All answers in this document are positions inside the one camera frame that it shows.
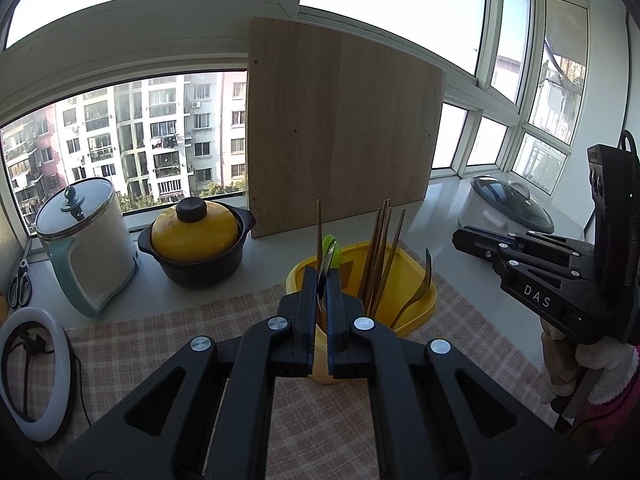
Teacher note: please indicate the black scissors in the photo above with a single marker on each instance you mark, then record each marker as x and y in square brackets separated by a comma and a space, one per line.
[20, 285]

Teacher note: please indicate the bunch of wooden chopsticks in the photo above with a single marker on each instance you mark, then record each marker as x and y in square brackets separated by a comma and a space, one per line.
[379, 240]

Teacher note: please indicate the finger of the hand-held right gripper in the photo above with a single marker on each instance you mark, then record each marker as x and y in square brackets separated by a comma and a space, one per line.
[565, 246]
[485, 245]

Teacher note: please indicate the green plastic spoon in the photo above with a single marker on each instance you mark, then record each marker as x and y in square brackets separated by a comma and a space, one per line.
[340, 260]

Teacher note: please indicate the large light wooden board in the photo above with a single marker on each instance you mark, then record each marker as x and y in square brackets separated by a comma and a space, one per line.
[340, 130]

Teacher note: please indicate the white floral slow cooker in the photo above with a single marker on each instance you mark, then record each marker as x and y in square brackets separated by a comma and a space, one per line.
[500, 200]

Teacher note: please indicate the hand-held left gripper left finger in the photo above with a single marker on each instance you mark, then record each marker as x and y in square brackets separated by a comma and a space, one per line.
[307, 300]

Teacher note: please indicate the checked tablecloth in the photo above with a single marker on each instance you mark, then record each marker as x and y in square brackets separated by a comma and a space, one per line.
[200, 315]

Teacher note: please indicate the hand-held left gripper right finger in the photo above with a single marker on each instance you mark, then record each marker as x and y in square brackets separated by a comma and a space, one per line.
[335, 305]

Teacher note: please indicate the metal fork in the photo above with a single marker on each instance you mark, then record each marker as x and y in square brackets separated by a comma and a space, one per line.
[428, 265]

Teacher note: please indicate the person's right forearm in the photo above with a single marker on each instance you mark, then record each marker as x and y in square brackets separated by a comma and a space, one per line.
[620, 405]

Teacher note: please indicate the yellow plastic container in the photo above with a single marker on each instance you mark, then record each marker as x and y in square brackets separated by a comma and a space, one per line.
[420, 310]

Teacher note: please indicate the metal spoon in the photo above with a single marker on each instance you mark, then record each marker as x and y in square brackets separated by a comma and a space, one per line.
[327, 260]

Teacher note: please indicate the apartment building outside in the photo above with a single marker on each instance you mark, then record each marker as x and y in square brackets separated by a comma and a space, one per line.
[150, 135]

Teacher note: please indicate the black casserole with yellow lid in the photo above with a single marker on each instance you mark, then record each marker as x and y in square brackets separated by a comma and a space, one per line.
[195, 240]

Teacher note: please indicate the person's right hand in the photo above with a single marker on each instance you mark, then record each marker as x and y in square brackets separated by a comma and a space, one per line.
[560, 360]

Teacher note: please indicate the white window frame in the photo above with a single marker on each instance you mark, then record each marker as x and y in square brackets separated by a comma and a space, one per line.
[150, 30]

